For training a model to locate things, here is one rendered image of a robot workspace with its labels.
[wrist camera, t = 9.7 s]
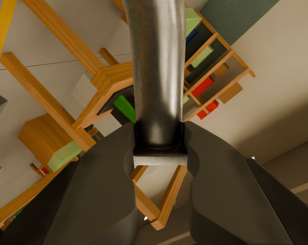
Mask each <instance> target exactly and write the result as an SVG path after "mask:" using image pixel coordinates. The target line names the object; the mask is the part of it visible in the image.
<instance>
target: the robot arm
mask: <svg viewBox="0 0 308 245"><path fill-rule="evenodd" d="M181 146H184V148H185V149H186V150H187V152H188V161H187V170H188V171H189V172H190V173H191V175H192V176H193V178H194V179H193V180H192V182H191V187H190V197H189V208H188V216H189V230H190V234H191V237H192V238H193V240H194V241H195V242H197V243H198V244H199V245H308V205H306V204H305V203H304V202H303V201H302V200H301V199H300V198H298V197H297V196H296V195H295V194H294V193H293V192H291V191H290V190H289V189H288V188H287V187H286V186H284V185H283V184H282V183H281V182H280V181H279V180H278V179H276V178H275V177H274V176H273V175H272V174H271V173H269V172H268V171H267V170H266V169H265V168H264V167H263V166H261V165H260V164H259V163H258V162H257V161H256V160H254V159H253V158H245V157H244V156H243V155H242V154H241V153H240V152H239V151H238V150H236V149H235V148H234V147H233V146H232V145H230V144H229V143H227V142H226V141H224V140H223V139H221V138H220V137H218V136H216V135H214V134H213V133H211V132H209V131H207V130H206V129H204V128H202V127H200V126H199V125H197V124H195V123H193V122H191V121H186V122H182V125H181ZM135 147H138V141H137V123H133V122H128V123H126V124H124V125H123V126H121V127H120V128H118V129H117V130H115V131H114V132H112V133H110V134H109V135H107V136H106V137H104V138H103V139H101V140H100V141H98V142H97V143H96V144H94V145H93V146H92V147H91V148H90V149H89V150H87V151H86V152H85V153H84V154H83V155H82V156H81V157H80V158H79V159H78V161H70V162H69V164H68V165H67V166H66V167H65V168H64V169H63V170H62V171H61V172H60V173H59V174H58V175H57V176H56V177H55V178H54V179H53V180H52V181H51V182H50V183H49V184H48V185H47V186H46V187H45V188H44V189H43V190H42V191H41V192H40V193H39V194H38V195H37V196H36V197H35V198H34V199H33V200H32V201H31V202H30V203H29V204H28V205H27V206H26V207H25V208H24V209H23V210H22V211H21V212H20V213H19V214H18V215H17V216H16V217H15V219H14V220H13V221H12V222H11V223H10V224H9V226H8V227H7V228H6V229H5V230H4V232H3V233H2V234H1V235H0V245H130V244H132V243H133V242H134V241H135V239H136V237H137V204H136V193H135V184H134V182H133V181H132V180H131V179H130V176H131V174H132V173H133V171H134V169H135V167H134V156H133V151H134V149H135Z"/></svg>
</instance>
